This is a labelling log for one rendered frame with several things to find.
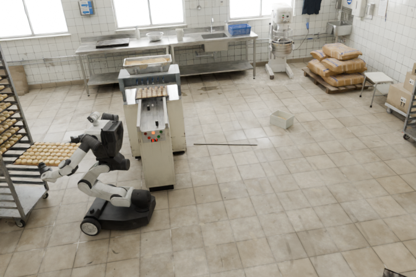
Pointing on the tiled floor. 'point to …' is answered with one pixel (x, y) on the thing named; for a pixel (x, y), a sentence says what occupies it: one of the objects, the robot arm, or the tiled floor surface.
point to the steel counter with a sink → (207, 34)
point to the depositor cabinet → (176, 127)
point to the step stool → (377, 83)
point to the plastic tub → (281, 119)
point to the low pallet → (331, 85)
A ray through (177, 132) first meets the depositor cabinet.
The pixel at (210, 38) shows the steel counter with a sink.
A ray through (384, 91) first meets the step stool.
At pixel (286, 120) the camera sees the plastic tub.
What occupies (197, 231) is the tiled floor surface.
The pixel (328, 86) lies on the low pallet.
